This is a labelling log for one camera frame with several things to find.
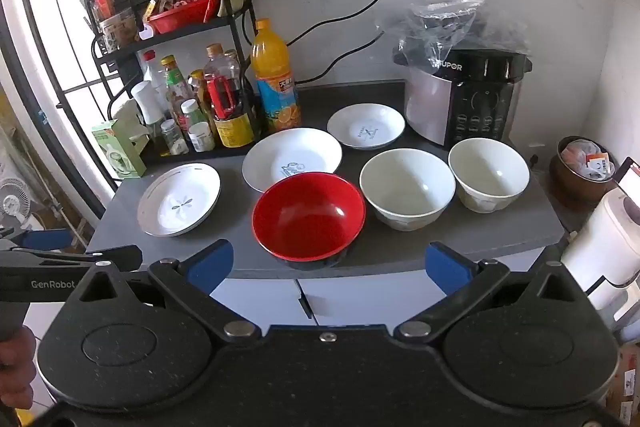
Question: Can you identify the orange juice bottle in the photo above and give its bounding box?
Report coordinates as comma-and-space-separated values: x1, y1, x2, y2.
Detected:
250, 18, 303, 135

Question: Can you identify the large white plate blue print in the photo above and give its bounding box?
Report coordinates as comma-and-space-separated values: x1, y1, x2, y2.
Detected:
242, 128, 344, 194

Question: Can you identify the white plastic jug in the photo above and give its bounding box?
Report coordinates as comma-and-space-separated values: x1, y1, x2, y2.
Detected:
560, 188, 640, 309

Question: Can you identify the silver electric pressure cooker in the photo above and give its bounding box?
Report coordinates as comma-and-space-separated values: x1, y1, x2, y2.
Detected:
392, 14, 532, 150

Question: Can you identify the green cardboard box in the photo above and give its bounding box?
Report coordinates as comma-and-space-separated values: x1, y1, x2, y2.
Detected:
91, 119, 147, 180

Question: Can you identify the clear plastic bag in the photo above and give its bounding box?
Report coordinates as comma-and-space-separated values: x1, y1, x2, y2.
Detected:
375, 0, 526, 72

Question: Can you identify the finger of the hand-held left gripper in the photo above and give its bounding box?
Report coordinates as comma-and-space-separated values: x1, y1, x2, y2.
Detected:
0, 245, 144, 272
0, 227, 75, 254

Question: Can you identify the small white plate cross print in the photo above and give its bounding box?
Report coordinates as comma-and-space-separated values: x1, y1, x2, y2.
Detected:
327, 104, 406, 150

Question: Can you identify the person's left hand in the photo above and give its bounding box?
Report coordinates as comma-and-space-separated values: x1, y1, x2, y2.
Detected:
0, 326, 38, 409

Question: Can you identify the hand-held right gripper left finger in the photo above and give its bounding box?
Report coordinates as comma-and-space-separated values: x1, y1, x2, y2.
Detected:
75, 238, 262, 343

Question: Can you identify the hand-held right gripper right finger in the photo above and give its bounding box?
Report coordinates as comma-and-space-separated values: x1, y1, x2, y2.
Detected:
394, 241, 587, 343

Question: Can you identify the oil dispenser with white top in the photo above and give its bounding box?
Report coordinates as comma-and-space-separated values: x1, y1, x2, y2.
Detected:
131, 81, 168, 142

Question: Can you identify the glass spice jar metal lid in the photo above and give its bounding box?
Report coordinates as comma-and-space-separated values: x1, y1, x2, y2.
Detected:
160, 119, 190, 156

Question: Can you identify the white-capped jar with label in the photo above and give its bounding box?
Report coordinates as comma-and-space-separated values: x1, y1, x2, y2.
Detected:
188, 122, 216, 152

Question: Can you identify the white electric fan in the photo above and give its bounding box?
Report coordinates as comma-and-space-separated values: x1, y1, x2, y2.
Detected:
0, 179, 34, 228

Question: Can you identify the white plate with flower print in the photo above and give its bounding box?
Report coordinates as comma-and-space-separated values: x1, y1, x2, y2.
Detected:
137, 163, 222, 238

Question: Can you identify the brown trash bin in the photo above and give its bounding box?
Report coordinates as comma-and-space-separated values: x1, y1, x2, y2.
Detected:
549, 136, 617, 210

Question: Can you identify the red plastic basket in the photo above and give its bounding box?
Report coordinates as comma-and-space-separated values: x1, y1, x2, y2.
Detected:
145, 0, 217, 36

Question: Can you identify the black metal kitchen rack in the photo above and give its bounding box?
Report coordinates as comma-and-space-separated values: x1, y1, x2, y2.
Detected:
80, 0, 262, 148

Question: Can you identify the green label bottle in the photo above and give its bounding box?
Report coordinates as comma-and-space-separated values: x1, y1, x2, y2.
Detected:
180, 99, 202, 128

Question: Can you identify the soy sauce bottle red handle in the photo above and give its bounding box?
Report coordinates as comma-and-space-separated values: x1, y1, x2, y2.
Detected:
202, 44, 256, 148

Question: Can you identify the sauce bottle with red label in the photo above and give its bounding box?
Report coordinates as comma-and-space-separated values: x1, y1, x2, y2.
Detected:
161, 55, 197, 132

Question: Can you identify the white bowl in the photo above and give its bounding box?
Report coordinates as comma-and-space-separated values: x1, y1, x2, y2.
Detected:
359, 148, 457, 232
448, 137, 531, 214

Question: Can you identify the red bowl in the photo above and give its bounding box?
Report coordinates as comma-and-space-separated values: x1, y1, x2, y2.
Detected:
251, 172, 367, 270

